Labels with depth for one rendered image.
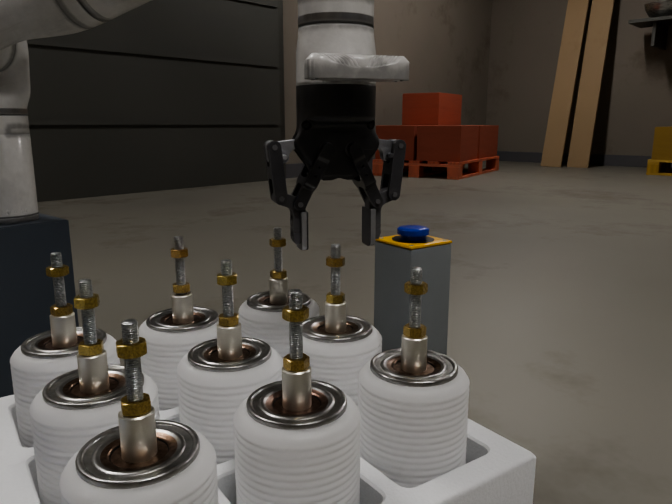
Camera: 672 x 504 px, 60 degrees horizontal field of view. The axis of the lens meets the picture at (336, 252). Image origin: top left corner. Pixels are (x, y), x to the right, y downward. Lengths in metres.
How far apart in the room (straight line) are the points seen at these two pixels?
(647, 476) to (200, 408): 0.62
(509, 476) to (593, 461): 0.41
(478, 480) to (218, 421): 0.22
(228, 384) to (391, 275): 0.30
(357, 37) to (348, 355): 0.29
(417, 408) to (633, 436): 0.58
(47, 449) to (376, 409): 0.25
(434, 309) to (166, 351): 0.33
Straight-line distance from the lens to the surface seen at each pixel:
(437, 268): 0.74
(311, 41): 0.55
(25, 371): 0.60
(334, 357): 0.57
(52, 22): 0.98
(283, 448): 0.42
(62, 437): 0.49
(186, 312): 0.64
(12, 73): 1.11
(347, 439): 0.44
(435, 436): 0.50
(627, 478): 0.92
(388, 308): 0.76
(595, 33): 7.11
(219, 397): 0.52
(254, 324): 0.67
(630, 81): 7.23
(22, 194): 1.08
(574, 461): 0.93
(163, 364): 0.63
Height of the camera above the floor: 0.46
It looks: 12 degrees down
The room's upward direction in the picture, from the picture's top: straight up
